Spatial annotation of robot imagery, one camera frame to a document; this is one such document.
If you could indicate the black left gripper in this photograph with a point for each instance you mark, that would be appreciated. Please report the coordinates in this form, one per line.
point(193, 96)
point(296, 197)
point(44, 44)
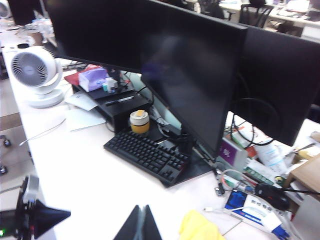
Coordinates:
point(15, 225)

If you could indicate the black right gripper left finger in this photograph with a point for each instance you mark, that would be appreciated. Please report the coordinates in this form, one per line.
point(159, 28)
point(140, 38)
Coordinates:
point(132, 225)

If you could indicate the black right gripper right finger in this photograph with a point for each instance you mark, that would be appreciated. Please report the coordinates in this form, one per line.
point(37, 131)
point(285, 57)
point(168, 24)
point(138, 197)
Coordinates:
point(151, 225)

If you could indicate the yellow rag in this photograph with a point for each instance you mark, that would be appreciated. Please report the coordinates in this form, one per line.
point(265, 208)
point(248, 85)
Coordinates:
point(197, 227)

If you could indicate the black keyboard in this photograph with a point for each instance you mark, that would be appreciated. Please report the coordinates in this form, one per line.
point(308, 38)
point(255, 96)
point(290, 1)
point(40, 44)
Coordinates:
point(147, 152)

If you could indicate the white and blue carton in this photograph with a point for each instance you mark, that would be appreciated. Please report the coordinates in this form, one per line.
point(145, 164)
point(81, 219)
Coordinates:
point(240, 200)

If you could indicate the yellow and white cup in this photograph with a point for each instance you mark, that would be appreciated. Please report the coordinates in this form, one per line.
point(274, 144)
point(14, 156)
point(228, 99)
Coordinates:
point(139, 122)

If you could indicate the white paper sheet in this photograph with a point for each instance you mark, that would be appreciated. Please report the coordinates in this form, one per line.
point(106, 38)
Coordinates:
point(81, 100)
point(85, 120)

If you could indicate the white box with purple label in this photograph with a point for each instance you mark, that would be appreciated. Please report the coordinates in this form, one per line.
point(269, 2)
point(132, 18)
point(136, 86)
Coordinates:
point(230, 152)

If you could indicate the black monitor riser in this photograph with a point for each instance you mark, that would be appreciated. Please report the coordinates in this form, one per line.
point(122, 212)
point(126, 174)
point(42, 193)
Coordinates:
point(120, 110)

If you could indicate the green circuit board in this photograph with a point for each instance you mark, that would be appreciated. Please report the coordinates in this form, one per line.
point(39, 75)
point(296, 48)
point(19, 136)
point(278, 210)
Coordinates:
point(257, 175)

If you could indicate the white adapter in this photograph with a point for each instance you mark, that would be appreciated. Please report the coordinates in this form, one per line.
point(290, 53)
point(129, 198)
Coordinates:
point(271, 221)

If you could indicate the black pen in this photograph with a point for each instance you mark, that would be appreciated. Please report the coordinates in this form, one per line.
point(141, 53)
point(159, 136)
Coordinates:
point(120, 100)

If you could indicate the black BenQ monitor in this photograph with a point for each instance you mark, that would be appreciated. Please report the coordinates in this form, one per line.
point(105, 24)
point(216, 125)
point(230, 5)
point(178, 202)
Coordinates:
point(195, 100)

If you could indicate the white tube with blue print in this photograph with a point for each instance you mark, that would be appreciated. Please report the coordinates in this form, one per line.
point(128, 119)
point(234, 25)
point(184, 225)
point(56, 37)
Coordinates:
point(271, 157)

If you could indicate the red folder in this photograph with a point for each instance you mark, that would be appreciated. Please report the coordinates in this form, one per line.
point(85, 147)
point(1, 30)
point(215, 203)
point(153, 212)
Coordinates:
point(72, 78)

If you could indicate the small white teal bottle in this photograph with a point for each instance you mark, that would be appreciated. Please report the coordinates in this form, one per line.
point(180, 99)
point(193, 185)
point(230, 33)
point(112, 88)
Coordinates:
point(109, 85)

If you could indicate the purple tissue pack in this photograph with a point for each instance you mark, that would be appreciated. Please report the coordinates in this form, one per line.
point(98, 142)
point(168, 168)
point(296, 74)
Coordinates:
point(92, 80)

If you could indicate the white desk fan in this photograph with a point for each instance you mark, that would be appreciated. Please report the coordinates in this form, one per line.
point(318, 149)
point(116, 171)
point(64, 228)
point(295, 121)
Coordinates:
point(30, 67)

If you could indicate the grey desk divider panel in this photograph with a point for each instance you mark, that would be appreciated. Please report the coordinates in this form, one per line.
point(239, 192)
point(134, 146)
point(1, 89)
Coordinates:
point(308, 220)

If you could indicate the wooden box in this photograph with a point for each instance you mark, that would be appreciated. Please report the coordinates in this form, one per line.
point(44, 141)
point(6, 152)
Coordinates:
point(307, 172)

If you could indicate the black monitor rear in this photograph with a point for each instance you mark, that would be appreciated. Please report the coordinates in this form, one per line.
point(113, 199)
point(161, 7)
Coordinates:
point(280, 82)

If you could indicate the wide black monitor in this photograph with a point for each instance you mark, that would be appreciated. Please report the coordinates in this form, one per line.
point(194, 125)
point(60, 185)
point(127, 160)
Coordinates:
point(100, 30)

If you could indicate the black background monitor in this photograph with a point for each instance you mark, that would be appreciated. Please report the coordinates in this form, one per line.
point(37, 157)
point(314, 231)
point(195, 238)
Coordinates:
point(23, 11)

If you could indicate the black office chair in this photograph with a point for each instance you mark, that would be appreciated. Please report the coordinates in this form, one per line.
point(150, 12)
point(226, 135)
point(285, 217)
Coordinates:
point(212, 8)
point(255, 15)

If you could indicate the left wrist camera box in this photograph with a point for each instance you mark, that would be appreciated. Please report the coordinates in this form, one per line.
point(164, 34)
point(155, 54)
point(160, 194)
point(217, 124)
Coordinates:
point(32, 187)

